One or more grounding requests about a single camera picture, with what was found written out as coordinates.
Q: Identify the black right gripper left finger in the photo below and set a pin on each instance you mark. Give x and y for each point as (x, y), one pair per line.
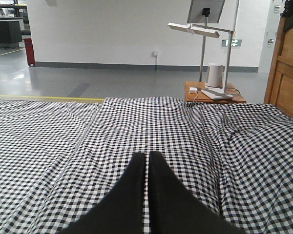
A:
(121, 210)

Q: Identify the black white checkered bedsheet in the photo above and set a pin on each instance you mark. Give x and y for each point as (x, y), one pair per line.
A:
(58, 160)

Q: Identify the wooden headboard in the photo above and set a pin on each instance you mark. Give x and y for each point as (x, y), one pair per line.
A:
(279, 91)

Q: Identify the grey panel on pole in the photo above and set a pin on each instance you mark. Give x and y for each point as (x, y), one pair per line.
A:
(201, 9)

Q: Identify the green exit sign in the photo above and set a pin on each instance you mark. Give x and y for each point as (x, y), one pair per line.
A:
(234, 43)

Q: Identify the white power adapter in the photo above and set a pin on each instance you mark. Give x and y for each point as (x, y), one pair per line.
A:
(193, 90)

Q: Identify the white desk lamp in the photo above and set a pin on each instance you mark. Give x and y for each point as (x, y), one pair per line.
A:
(213, 93)

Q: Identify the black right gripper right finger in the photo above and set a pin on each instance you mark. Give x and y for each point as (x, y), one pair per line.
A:
(173, 209)

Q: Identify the red floor box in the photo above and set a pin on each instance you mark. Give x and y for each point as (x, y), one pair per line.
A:
(29, 51)

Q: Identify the white cylindrical speaker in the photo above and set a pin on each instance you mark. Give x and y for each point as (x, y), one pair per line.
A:
(214, 75)

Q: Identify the wooden bedside table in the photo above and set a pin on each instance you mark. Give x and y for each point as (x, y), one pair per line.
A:
(200, 97)

